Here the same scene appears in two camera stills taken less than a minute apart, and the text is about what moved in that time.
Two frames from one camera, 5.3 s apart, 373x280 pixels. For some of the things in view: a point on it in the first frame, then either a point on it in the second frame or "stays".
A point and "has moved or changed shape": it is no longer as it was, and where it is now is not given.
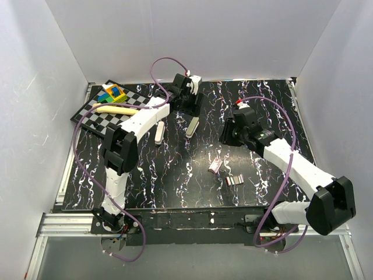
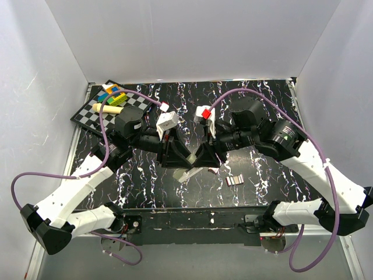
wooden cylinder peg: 116,109 stays
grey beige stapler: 192,127 -> 180,174
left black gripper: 194,109 -> 176,156
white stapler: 159,133 has moved or changed shape
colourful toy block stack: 114,94 stays
